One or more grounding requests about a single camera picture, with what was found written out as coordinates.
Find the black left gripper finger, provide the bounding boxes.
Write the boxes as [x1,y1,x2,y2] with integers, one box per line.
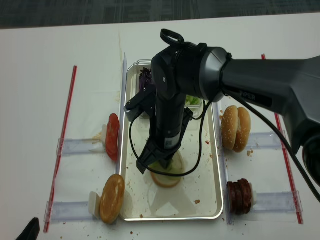
[16,217,40,240]

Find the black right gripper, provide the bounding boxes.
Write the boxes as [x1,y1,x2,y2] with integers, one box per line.
[136,96,193,174]

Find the green lettuce leaf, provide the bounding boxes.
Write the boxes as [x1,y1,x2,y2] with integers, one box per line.
[148,159,176,172]

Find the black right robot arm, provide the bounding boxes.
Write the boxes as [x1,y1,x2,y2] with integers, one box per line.
[137,43,320,186]

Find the tomato slices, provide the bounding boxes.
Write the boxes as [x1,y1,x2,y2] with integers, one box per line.
[105,113,120,162]

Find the white pusher block tomato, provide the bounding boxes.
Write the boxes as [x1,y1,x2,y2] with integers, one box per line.
[100,124,107,146]

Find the green lettuce in container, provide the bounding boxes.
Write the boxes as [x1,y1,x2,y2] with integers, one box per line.
[185,95,202,106]

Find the purple lettuce leaves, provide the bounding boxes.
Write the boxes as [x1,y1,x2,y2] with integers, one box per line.
[139,67,153,91]

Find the meat patties stack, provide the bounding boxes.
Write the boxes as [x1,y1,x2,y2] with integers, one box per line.
[226,178,252,216]

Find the white pusher block patties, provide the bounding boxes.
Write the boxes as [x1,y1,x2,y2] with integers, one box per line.
[249,182,257,208]

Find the bottom bun half on tray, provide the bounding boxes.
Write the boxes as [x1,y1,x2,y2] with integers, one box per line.
[149,150,185,188]

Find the clear pusher track lower left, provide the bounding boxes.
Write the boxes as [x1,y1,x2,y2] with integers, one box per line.
[44,201,96,223]

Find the clear pusher track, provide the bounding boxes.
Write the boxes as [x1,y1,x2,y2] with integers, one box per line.
[245,131,283,150]
[252,191,303,213]
[44,201,96,223]
[56,138,105,156]

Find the toasted bun slice left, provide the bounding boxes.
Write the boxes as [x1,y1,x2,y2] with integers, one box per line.
[99,174,125,224]

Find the white metal tray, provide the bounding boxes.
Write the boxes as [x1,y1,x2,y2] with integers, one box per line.
[120,65,224,222]

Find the white pusher block bun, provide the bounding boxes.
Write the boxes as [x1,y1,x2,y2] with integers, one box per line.
[88,191,101,220]

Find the clear plastic salad container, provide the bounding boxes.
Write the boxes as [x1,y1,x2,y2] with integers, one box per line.
[133,59,203,118]

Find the sesame bun left piece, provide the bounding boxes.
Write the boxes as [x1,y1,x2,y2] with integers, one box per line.
[220,105,239,150]

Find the sesame bun piece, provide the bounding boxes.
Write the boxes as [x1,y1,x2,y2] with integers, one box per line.
[220,105,239,150]
[233,107,251,153]

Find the clear pusher track upper left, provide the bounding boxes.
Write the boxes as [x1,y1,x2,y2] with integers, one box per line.
[56,138,105,156]

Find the right clear vertical divider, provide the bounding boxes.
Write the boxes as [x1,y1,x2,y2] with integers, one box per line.
[212,102,234,225]

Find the sesame bun right piece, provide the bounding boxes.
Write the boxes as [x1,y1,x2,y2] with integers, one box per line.
[233,107,251,153]

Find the clear pusher track upper right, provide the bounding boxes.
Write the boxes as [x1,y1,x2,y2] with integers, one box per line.
[245,131,283,150]

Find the clear pusher track lower right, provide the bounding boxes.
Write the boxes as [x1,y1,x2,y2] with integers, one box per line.
[252,191,303,213]

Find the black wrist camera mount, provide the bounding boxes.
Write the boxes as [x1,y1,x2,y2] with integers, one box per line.
[124,84,156,122]

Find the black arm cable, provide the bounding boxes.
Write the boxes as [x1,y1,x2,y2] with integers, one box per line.
[128,28,320,203]

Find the left red rail strip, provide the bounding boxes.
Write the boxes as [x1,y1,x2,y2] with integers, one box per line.
[43,65,78,234]

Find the red rail strip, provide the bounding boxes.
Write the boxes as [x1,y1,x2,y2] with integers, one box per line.
[43,65,78,234]
[261,53,304,225]

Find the right red rail strip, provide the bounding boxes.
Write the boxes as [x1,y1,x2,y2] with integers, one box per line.
[261,53,304,225]

